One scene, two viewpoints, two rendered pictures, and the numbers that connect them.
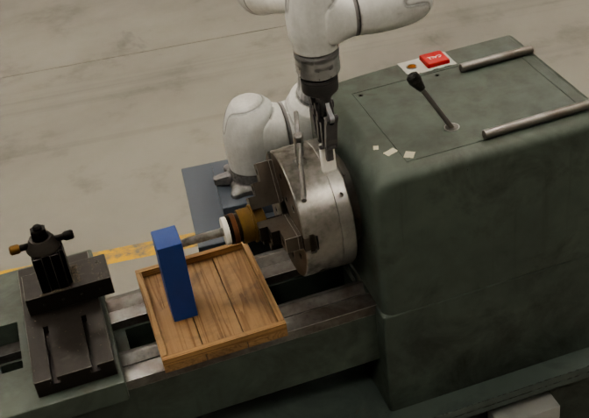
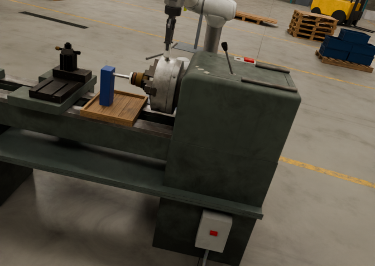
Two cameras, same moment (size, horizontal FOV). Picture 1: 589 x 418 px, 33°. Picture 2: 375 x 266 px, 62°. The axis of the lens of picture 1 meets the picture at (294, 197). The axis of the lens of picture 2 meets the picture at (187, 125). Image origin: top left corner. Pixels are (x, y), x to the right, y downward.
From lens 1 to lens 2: 1.04 m
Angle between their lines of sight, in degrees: 15
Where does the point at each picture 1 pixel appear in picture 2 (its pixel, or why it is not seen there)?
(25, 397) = (25, 95)
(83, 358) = (52, 91)
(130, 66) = not seen: hidden behind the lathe
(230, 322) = (116, 113)
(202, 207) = not seen: hidden behind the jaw
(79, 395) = (41, 102)
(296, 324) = (138, 126)
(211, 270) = (128, 99)
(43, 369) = (36, 88)
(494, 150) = (241, 85)
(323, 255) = (157, 100)
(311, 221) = (157, 82)
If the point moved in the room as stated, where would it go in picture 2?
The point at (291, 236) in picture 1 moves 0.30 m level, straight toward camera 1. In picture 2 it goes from (148, 85) to (118, 105)
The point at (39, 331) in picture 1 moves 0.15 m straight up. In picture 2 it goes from (49, 80) to (48, 56)
